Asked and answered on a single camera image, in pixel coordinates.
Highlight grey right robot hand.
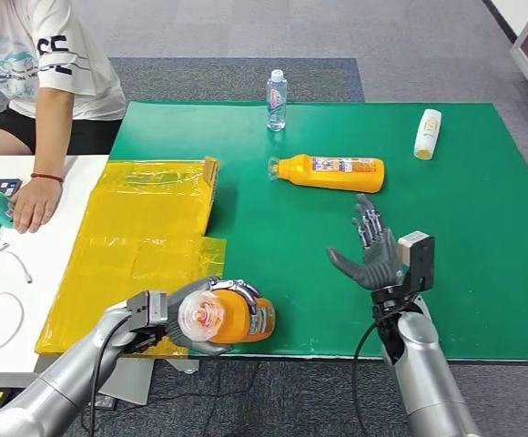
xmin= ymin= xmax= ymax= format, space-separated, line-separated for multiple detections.
xmin=326 ymin=192 xmax=404 ymax=293

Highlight person's left hand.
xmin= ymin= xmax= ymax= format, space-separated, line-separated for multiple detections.
xmin=11 ymin=176 xmax=64 ymax=235

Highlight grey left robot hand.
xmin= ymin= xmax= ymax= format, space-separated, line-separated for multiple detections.
xmin=165 ymin=276 xmax=264 ymax=358

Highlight large orange detergent bottle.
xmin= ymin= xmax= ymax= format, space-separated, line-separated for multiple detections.
xmin=178 ymin=288 xmax=277 ymax=347

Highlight orange bottle with clear cap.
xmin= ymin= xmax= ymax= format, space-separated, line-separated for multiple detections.
xmin=267 ymin=153 xmax=387 ymax=195

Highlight small white bottle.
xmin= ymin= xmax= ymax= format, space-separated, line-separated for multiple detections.
xmin=413 ymin=108 xmax=443 ymax=162

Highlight clear plastic water bottle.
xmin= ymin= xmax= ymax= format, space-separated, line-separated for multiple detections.
xmin=266 ymin=68 xmax=289 ymax=133

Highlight grey table foot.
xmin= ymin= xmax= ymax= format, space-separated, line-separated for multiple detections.
xmin=165 ymin=359 xmax=200 ymax=376

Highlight yellow plastic sheet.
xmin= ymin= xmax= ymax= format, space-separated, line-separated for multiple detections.
xmin=35 ymin=157 xmax=227 ymax=357

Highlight green table mat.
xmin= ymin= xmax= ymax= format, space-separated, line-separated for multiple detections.
xmin=108 ymin=99 xmax=528 ymax=361

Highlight person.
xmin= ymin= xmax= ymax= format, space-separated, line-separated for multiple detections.
xmin=0 ymin=0 xmax=127 ymax=235

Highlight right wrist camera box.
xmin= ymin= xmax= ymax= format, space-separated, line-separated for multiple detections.
xmin=396 ymin=229 xmax=436 ymax=298

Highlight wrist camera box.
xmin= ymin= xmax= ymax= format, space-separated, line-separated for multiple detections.
xmin=126 ymin=290 xmax=170 ymax=355
xmin=396 ymin=229 xmax=436 ymax=298

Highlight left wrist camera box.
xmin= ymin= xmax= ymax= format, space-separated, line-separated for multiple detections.
xmin=126 ymin=290 xmax=170 ymax=355

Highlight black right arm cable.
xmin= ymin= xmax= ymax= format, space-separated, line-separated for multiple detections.
xmin=351 ymin=320 xmax=379 ymax=437

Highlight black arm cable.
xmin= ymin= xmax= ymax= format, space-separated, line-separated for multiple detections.
xmin=88 ymin=314 xmax=132 ymax=437
xmin=351 ymin=320 xmax=379 ymax=437

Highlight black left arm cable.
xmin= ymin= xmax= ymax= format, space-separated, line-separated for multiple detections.
xmin=88 ymin=314 xmax=132 ymax=437

